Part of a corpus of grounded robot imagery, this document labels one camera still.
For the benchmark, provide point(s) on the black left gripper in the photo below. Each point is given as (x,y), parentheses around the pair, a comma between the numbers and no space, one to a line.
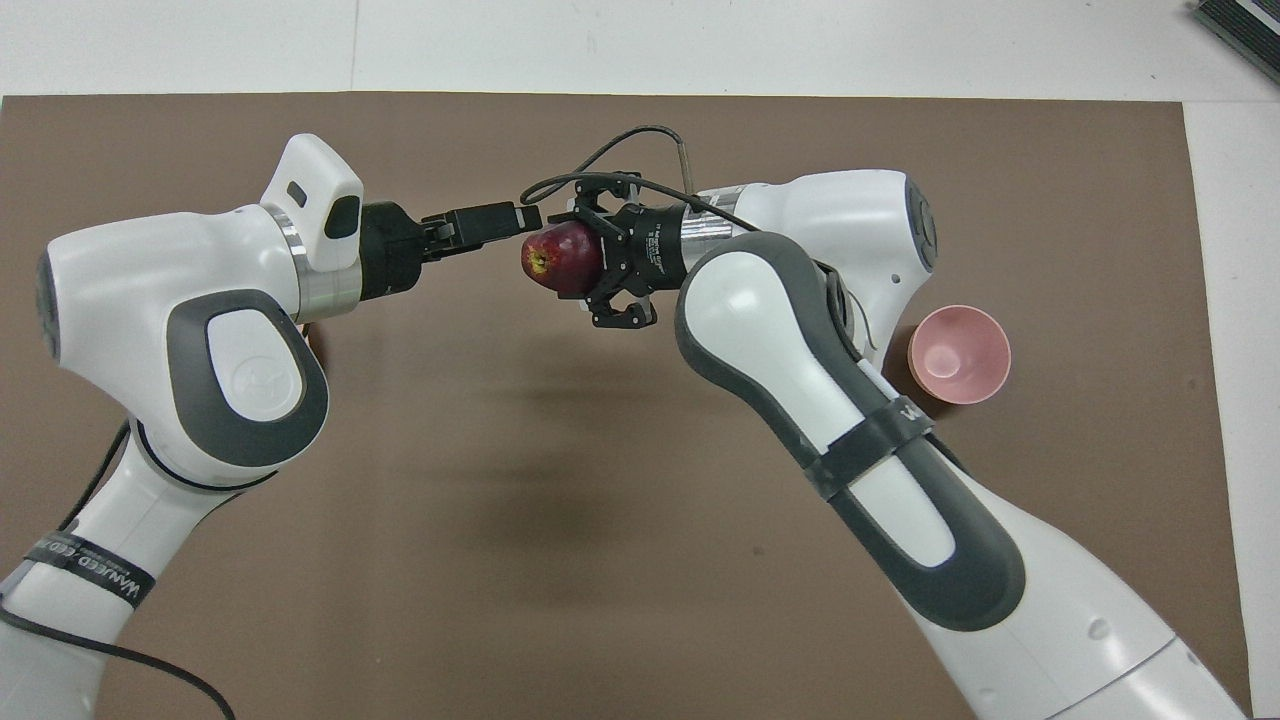
(390,250)

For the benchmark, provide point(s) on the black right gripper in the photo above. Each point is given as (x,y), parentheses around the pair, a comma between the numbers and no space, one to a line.
(650,250)

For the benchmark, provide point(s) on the dark red apple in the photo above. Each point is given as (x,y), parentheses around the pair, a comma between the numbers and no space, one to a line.
(562,258)

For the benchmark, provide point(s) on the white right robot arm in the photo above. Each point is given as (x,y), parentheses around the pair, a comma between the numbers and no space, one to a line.
(900,500)

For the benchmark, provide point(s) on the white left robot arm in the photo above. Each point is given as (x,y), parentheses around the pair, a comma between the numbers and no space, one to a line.
(200,330)

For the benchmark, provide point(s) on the pink bowl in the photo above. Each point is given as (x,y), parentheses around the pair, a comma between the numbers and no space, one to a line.
(960,355)

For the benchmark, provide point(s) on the brown table mat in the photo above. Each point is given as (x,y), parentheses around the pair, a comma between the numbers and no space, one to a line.
(560,500)

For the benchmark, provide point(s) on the black ridged device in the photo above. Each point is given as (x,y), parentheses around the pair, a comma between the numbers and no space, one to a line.
(1245,25)

